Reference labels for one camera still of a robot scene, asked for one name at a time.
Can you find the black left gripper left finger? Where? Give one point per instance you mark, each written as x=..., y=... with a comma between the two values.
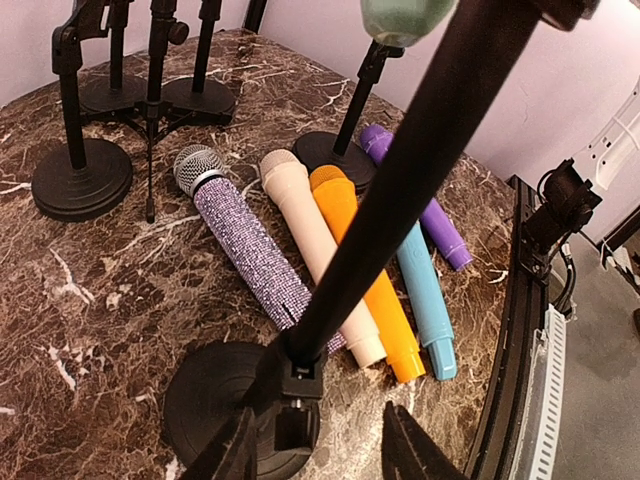
x=232, y=452

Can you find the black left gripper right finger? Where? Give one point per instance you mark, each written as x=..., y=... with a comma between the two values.
x=408, y=452

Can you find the black stand of green microphone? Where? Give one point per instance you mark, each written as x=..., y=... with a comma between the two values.
x=478, y=50

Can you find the blue microphone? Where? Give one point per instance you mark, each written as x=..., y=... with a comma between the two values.
x=430, y=313

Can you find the beige pink microphone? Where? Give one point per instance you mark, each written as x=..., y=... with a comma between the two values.
x=286, y=181

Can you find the glitter purple silver microphone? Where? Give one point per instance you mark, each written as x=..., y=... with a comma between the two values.
x=199, y=172

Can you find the black stand of blue microphone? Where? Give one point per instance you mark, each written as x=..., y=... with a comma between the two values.
x=84, y=178

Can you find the black stand of purple microphone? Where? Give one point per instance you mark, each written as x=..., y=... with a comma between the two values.
x=320, y=148

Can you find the black tripod microphone stand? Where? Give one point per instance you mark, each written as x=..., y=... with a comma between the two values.
x=165, y=30

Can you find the mint green microphone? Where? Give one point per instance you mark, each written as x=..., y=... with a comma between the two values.
x=402, y=23

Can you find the white slotted cable duct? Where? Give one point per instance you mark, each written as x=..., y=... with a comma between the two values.
x=539, y=435

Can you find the black front table rail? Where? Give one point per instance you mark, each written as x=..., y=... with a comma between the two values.
x=495, y=442

